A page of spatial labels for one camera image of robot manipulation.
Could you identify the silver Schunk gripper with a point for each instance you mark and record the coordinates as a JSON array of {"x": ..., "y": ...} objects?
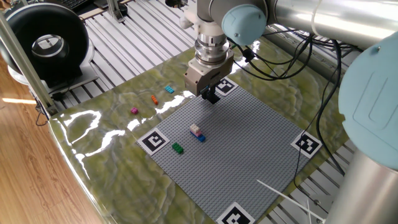
[{"x": 199, "y": 81}]

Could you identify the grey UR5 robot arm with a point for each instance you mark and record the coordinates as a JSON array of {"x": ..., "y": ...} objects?
[{"x": 342, "y": 18}]

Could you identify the cyan Lego plate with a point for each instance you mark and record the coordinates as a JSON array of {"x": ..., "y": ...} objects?
[{"x": 169, "y": 89}]

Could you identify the white Lego brick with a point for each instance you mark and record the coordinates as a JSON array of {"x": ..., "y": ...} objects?
[{"x": 195, "y": 127}]

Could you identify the pink Lego plate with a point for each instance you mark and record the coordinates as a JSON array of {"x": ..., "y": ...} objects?
[{"x": 196, "y": 133}]

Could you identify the blue Lego brick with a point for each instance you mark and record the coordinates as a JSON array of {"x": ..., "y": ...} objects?
[{"x": 201, "y": 138}]

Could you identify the orange Lego brick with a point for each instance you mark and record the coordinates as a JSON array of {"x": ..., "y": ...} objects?
[{"x": 154, "y": 99}]

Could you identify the grey Lego baseplate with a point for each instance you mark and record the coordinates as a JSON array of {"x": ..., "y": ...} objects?
[{"x": 248, "y": 140}]

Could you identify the dark green Lego brick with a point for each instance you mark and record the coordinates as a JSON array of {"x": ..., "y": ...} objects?
[{"x": 177, "y": 148}]

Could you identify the magenta Lego brick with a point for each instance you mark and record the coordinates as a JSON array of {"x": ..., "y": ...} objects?
[{"x": 134, "y": 110}]

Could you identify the large blocky fiducial marker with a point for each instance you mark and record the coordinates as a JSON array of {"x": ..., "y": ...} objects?
[{"x": 227, "y": 87}]

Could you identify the large spiral fiducial marker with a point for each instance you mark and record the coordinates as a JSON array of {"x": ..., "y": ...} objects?
[{"x": 153, "y": 141}]

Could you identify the small fiducial marker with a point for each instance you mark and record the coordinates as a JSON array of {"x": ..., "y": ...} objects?
[
  {"x": 306, "y": 144},
  {"x": 235, "y": 215}
]

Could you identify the white stand plate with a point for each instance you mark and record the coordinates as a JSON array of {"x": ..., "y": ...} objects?
[{"x": 87, "y": 74}]

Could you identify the green marble slab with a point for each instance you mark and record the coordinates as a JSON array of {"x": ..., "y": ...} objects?
[{"x": 109, "y": 174}]

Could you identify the white zip tie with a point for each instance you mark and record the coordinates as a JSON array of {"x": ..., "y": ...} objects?
[{"x": 289, "y": 199}]

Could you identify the black keyboard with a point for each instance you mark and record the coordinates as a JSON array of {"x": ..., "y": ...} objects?
[{"x": 73, "y": 3}]

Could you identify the aluminium frame post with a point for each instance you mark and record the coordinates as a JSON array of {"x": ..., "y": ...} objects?
[
  {"x": 25, "y": 65},
  {"x": 113, "y": 7}
]

